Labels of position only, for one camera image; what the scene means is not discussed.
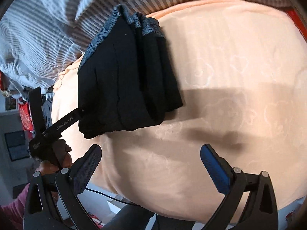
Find grey jacket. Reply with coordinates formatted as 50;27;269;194
42;86;54;128

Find dark navy pants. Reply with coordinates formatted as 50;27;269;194
78;5;183;139

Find person's left hand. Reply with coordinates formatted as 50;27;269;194
35;144;73;177

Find grey checkered quilt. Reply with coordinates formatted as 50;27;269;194
1;0;290;97

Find person's dark trouser leg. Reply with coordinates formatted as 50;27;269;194
102;205;196;230

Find peach bed blanket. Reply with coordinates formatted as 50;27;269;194
62;0;306;222

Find red cloth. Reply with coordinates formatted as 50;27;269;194
285;8;307;39

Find black cable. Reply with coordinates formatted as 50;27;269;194
84;187;140;206

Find maroon sleeve left forearm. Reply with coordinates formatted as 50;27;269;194
1;183;30;229

